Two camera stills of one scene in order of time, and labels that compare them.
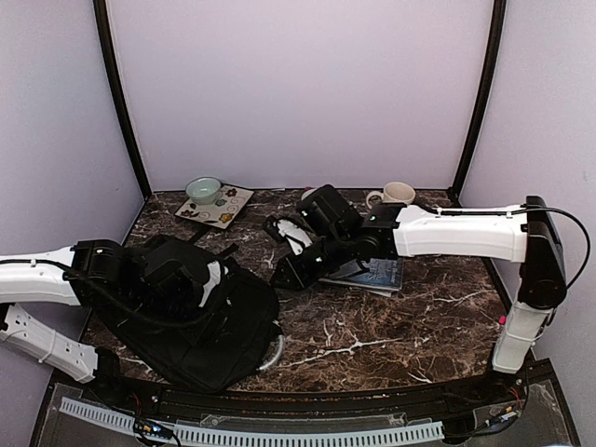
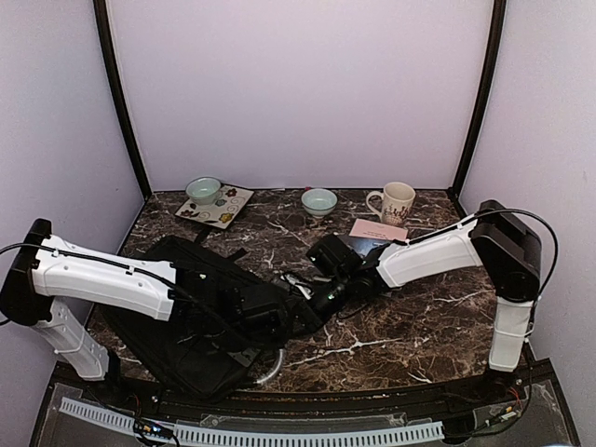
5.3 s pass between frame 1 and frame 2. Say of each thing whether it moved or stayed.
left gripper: moved
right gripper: moved
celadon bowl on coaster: stayed
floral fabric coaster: stayed
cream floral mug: stayed
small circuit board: stayed
